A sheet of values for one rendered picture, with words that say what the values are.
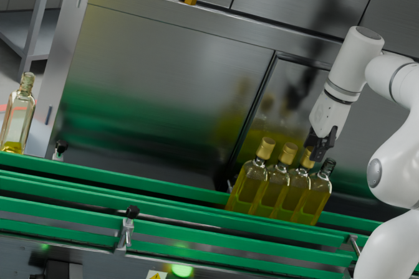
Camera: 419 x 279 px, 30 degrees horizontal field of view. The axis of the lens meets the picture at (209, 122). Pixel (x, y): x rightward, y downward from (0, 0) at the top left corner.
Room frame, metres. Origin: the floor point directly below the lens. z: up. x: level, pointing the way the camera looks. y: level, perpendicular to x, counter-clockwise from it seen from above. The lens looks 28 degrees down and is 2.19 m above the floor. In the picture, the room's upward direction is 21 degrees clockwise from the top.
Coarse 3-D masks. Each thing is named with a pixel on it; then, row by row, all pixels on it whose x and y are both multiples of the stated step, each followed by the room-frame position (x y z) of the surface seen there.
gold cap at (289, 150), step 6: (288, 144) 1.66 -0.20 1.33; (294, 144) 1.67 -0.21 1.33; (282, 150) 1.66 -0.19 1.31; (288, 150) 1.65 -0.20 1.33; (294, 150) 1.65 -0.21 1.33; (282, 156) 1.65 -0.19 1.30; (288, 156) 1.65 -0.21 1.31; (294, 156) 1.66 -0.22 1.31; (282, 162) 1.65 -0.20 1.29; (288, 162) 1.65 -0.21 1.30
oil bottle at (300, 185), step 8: (296, 168) 1.70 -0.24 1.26; (296, 176) 1.67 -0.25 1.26; (304, 176) 1.67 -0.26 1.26; (296, 184) 1.66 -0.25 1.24; (304, 184) 1.66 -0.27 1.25; (288, 192) 1.65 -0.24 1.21; (296, 192) 1.66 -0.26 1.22; (304, 192) 1.67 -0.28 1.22; (288, 200) 1.65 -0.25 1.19; (296, 200) 1.66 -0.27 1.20; (304, 200) 1.67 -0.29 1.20; (280, 208) 1.65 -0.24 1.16; (288, 208) 1.66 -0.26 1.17; (296, 208) 1.66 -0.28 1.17; (280, 216) 1.65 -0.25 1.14; (288, 216) 1.66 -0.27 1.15; (296, 216) 1.67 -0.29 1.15
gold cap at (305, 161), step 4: (308, 148) 1.68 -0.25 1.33; (312, 148) 1.69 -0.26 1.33; (304, 152) 1.69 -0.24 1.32; (308, 152) 1.67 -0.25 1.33; (304, 156) 1.68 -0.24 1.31; (308, 156) 1.67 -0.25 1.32; (300, 160) 1.68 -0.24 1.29; (304, 160) 1.67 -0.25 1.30; (308, 160) 1.67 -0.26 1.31; (304, 164) 1.67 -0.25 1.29; (308, 164) 1.67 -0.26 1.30; (312, 164) 1.68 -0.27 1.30
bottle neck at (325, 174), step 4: (328, 160) 1.71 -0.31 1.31; (332, 160) 1.71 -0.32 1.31; (324, 164) 1.70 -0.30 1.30; (328, 164) 1.69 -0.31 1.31; (332, 164) 1.69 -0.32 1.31; (324, 168) 1.69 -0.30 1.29; (328, 168) 1.69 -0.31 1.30; (332, 168) 1.70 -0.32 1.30; (320, 172) 1.70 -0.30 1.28; (324, 172) 1.69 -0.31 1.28; (328, 172) 1.69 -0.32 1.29; (320, 176) 1.69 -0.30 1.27; (324, 176) 1.69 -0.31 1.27; (328, 176) 1.69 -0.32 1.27
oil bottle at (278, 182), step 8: (272, 168) 1.66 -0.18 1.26; (272, 176) 1.64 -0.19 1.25; (280, 176) 1.64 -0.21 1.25; (288, 176) 1.65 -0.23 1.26; (272, 184) 1.63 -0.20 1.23; (280, 184) 1.64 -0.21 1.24; (288, 184) 1.65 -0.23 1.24; (264, 192) 1.63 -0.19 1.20; (272, 192) 1.64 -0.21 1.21; (280, 192) 1.64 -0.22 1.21; (264, 200) 1.63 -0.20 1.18; (272, 200) 1.64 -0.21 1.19; (280, 200) 1.64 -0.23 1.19; (256, 208) 1.63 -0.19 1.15; (264, 208) 1.64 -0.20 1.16; (272, 208) 1.64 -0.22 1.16; (264, 216) 1.64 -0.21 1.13; (272, 216) 1.64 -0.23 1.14
